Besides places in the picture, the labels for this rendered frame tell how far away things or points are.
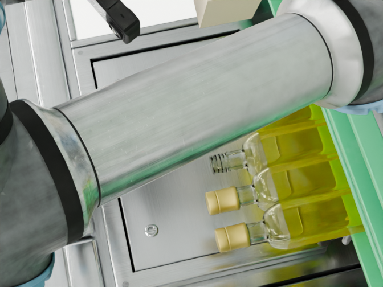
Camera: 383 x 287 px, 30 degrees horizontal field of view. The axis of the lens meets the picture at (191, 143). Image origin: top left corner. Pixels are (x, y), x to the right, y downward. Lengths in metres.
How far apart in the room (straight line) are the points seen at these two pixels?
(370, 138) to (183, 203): 0.36
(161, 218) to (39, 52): 0.40
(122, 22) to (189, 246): 0.41
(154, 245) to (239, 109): 0.60
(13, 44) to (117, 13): 0.51
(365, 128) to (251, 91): 0.39
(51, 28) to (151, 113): 0.85
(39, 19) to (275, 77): 0.85
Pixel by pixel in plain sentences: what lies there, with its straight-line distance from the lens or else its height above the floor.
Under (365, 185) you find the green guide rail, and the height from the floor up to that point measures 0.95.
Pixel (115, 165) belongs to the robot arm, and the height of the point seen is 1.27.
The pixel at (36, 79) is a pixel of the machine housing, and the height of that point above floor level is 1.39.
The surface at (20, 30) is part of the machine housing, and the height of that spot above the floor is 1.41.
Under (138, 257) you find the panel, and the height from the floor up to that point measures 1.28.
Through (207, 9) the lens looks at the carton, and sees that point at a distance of 0.92.
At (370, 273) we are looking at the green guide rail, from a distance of 1.06.
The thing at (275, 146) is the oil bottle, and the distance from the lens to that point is 1.05.
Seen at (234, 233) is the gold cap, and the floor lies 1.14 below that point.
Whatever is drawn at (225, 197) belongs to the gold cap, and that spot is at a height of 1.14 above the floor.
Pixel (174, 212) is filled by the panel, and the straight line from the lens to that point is 1.17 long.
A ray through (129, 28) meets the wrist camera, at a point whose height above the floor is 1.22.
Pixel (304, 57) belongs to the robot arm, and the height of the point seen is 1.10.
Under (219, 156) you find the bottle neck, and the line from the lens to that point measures 1.05.
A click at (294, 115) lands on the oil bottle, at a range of 1.08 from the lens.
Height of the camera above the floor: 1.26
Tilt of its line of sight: 5 degrees down
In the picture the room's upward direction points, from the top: 102 degrees counter-clockwise
